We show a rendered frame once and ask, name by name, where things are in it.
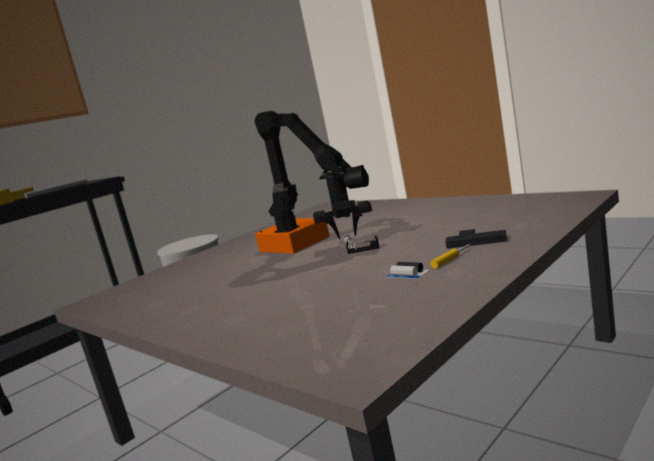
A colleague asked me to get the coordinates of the yellow screwdriver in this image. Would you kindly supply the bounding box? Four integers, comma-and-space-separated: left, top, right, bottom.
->
431, 244, 470, 269

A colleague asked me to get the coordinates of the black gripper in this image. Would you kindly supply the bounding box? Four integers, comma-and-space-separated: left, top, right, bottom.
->
313, 189, 372, 239

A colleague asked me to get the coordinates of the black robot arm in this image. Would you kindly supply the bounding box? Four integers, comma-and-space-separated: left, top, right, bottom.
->
255, 111, 369, 233

